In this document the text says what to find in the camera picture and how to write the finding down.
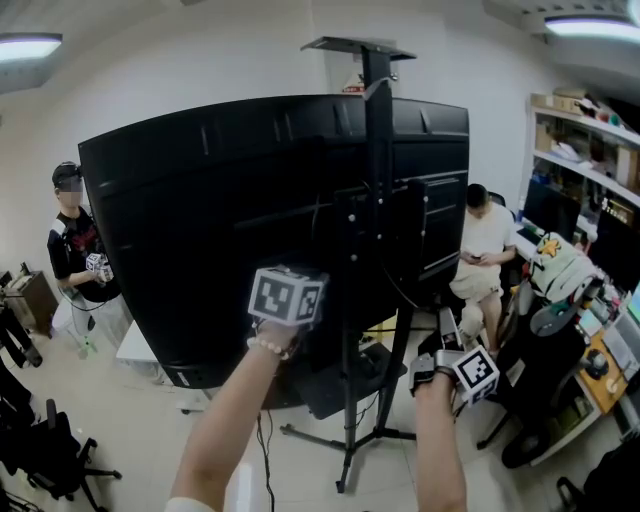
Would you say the person's white shirt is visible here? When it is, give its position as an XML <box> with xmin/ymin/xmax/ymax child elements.
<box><xmin>164</xmin><ymin>494</ymin><xmax>216</xmax><ymax>512</ymax></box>

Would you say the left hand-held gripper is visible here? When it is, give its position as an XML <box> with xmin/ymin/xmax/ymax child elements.
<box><xmin>248</xmin><ymin>264</ymin><xmax>331</xmax><ymax>330</ymax></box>

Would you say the thin grey wire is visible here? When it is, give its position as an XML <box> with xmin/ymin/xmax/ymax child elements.
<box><xmin>255</xmin><ymin>408</ymin><xmax>277</xmax><ymax>512</ymax></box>

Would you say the pale green backpack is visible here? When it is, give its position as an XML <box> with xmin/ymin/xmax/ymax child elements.
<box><xmin>528</xmin><ymin>232</ymin><xmax>604</xmax><ymax>304</ymax></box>

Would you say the wooden-top work desk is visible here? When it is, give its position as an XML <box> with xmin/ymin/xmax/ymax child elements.
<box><xmin>529</xmin><ymin>299</ymin><xmax>640</xmax><ymax>469</ymax></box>

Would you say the person's right forearm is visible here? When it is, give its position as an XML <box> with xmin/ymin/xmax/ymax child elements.
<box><xmin>413</xmin><ymin>369</ymin><xmax>469</xmax><ymax>512</ymax></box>

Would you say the ceiling light panel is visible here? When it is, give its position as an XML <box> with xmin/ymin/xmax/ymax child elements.
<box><xmin>544</xmin><ymin>14</ymin><xmax>640</xmax><ymax>39</ymax></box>
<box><xmin>0</xmin><ymin>32</ymin><xmax>64</xmax><ymax>64</ymax></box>

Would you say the large black TV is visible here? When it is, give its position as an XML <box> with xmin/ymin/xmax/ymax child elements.
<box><xmin>78</xmin><ymin>93</ymin><xmax>471</xmax><ymax>390</ymax></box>

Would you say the black metal TV stand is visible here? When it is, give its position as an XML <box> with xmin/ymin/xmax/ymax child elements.
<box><xmin>279</xmin><ymin>35</ymin><xmax>436</xmax><ymax>495</ymax></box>

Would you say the beaded bracelet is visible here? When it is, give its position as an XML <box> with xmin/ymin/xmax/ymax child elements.
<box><xmin>246</xmin><ymin>335</ymin><xmax>292</xmax><ymax>362</ymax></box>

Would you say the white wall shelf unit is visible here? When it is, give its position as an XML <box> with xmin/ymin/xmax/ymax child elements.
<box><xmin>519</xmin><ymin>89</ymin><xmax>640</xmax><ymax>281</ymax></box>

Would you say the brown cabinet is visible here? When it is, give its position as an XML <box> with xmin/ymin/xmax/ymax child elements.
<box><xmin>0</xmin><ymin>269</ymin><xmax>60</xmax><ymax>337</ymax></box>

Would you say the black computer monitor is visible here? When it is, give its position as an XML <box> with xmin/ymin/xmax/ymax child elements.
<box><xmin>522</xmin><ymin>177</ymin><xmax>582</xmax><ymax>245</ymax></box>

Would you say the black office chair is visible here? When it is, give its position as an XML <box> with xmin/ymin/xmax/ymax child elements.
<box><xmin>557</xmin><ymin>439</ymin><xmax>640</xmax><ymax>512</ymax></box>
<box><xmin>0</xmin><ymin>398</ymin><xmax>124</xmax><ymax>512</ymax></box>
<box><xmin>477</xmin><ymin>279</ymin><xmax>606</xmax><ymax>471</ymax></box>

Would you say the person's left forearm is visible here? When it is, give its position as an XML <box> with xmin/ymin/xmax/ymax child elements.
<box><xmin>169</xmin><ymin>319</ymin><xmax>301</xmax><ymax>506</ymax></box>

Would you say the white desk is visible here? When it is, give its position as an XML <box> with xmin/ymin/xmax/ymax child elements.
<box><xmin>115</xmin><ymin>319</ymin><xmax>216</xmax><ymax>416</ymax></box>

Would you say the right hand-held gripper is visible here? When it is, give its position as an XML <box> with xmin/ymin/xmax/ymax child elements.
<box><xmin>409</xmin><ymin>306</ymin><xmax>502</xmax><ymax>407</ymax></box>

